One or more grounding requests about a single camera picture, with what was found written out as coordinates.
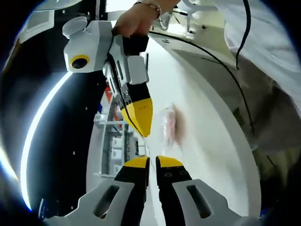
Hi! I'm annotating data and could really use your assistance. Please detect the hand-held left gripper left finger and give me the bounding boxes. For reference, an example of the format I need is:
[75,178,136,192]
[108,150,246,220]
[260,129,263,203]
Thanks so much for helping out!
[46,156,151,226]

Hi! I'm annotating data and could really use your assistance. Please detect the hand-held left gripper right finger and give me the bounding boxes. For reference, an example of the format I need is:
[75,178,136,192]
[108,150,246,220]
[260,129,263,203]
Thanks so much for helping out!
[156,155,254,226]

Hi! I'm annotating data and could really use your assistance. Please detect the clear resealable bag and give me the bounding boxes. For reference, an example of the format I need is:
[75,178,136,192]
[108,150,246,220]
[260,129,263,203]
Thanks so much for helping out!
[161,101,188,148]

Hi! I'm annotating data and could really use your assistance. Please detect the person's right hand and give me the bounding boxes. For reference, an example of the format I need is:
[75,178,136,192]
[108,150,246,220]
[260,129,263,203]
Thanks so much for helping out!
[111,3,158,38]

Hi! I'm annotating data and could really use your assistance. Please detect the orange box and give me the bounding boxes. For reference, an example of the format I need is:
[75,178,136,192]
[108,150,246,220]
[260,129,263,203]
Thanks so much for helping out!
[103,85,113,105]

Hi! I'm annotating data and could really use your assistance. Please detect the rows of white storage boxes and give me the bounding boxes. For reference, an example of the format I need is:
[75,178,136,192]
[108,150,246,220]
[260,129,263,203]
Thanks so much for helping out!
[110,134,146,175]

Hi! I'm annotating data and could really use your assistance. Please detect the grey metal shelf rack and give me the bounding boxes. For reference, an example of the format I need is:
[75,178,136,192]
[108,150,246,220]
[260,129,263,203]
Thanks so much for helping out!
[93,82,152,177]

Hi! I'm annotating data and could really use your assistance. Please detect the white office chair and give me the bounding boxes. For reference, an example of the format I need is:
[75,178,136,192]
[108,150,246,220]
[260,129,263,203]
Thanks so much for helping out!
[182,0,225,35]

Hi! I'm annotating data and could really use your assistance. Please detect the long ceiling light strip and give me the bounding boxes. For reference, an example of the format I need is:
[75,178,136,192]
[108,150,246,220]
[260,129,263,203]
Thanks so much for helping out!
[20,72,75,212]

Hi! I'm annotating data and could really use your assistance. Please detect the person's grey trousers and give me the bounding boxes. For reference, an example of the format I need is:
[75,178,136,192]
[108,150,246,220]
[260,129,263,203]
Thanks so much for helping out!
[231,77,301,212]

